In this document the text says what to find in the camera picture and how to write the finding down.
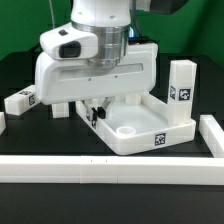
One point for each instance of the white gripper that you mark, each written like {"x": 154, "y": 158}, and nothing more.
{"x": 74, "y": 80}

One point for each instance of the white desk tabletop tray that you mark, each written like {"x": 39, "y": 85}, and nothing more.
{"x": 137, "y": 123}

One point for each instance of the white front fence bar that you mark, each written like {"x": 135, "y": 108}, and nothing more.
{"x": 111, "y": 170}

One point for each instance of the white fence bar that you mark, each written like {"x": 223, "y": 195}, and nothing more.
{"x": 111, "y": 170}
{"x": 212, "y": 134}

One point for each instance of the white right fence bar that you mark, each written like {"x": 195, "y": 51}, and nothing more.
{"x": 212, "y": 134}

